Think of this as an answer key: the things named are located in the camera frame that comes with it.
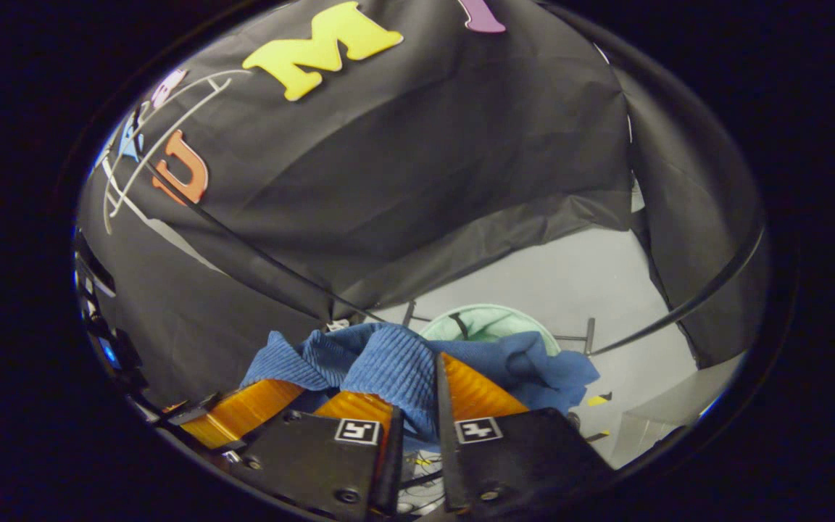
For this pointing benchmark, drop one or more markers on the black clothes rack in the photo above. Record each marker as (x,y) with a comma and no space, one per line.
(678,317)

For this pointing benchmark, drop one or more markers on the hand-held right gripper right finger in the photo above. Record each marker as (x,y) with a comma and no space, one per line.
(526,464)

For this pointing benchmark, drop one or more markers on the white clothes hanger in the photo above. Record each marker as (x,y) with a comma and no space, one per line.
(200,78)
(171,146)

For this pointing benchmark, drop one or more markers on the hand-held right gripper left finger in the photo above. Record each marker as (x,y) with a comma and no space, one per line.
(316,464)

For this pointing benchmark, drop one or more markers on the black backdrop cloth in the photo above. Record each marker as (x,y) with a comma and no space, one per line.
(388,181)

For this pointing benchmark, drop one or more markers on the green laundry hamper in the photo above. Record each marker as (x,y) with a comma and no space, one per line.
(490,322)

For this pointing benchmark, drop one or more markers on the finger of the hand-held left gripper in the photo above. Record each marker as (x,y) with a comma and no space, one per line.
(243,409)

